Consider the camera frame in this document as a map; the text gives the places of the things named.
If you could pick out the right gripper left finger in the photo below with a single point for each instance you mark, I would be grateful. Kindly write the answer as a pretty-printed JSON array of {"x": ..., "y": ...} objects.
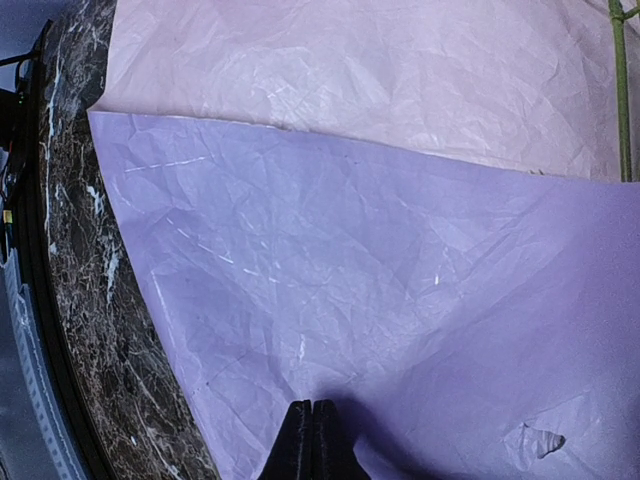
[{"x": 291, "y": 455}]

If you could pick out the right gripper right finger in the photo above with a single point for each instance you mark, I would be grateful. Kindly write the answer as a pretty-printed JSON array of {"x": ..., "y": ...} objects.
[{"x": 333, "y": 457}]

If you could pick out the pink purple wrapping paper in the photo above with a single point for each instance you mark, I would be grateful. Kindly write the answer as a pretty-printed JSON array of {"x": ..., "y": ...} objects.
[{"x": 413, "y": 208}]

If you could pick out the pink carnation stem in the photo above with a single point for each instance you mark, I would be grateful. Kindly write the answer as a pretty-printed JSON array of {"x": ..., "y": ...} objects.
[{"x": 618, "y": 17}]

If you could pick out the white slotted cable duct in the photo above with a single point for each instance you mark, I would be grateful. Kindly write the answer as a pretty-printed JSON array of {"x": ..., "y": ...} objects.
[{"x": 35, "y": 439}]

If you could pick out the black front rail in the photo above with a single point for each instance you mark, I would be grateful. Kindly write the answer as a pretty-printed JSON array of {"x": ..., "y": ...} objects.
[{"x": 31, "y": 244}]

